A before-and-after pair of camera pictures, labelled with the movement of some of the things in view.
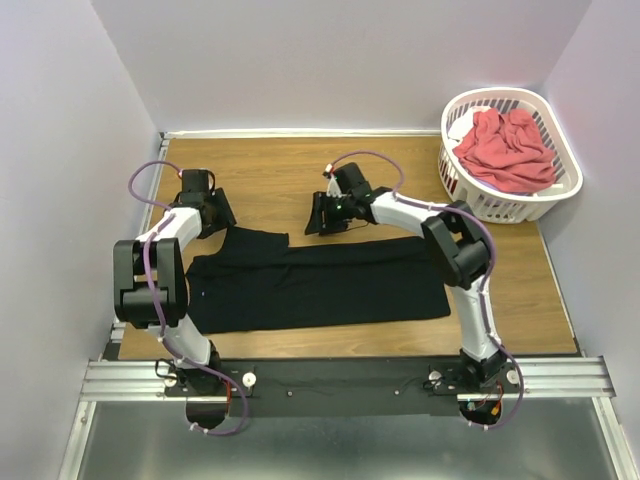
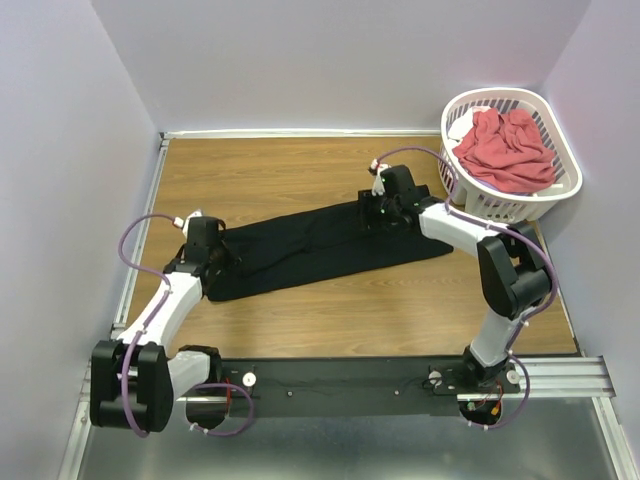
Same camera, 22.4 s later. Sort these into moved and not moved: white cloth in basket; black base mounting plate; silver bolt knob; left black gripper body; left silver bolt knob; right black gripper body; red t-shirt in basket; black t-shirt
Moved: left black gripper body; black t-shirt; right black gripper body
Not moved: black base mounting plate; red t-shirt in basket; left silver bolt knob; white cloth in basket; silver bolt knob
